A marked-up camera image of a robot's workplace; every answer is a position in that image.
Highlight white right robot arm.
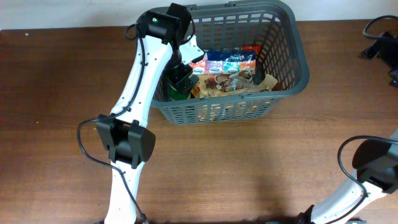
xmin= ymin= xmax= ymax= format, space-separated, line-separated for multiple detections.
xmin=294 ymin=132 xmax=397 ymax=223

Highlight beige red coffee pouch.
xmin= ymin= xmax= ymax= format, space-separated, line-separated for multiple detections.
xmin=191 ymin=75 xmax=271 ymax=98

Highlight orange noodle packet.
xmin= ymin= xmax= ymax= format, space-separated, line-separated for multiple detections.
xmin=241 ymin=45 xmax=262 ymax=54

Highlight green lid jar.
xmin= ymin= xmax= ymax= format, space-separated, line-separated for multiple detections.
xmin=169 ymin=85 xmax=191 ymax=101

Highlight black cable clamp right edge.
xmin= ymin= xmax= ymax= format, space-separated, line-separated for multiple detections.
xmin=358 ymin=15 xmax=397 ymax=88

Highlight blue carton box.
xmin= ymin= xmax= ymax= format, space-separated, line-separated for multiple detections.
xmin=189 ymin=50 xmax=257 ymax=75

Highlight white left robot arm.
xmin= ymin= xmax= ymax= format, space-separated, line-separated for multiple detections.
xmin=76 ymin=3 xmax=205 ymax=223

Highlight grey plastic basket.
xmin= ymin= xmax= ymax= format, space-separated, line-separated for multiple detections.
xmin=151 ymin=0 xmax=310 ymax=124

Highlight beige snack pouch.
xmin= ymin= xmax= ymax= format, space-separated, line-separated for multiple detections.
xmin=204 ymin=70 xmax=283 ymax=93

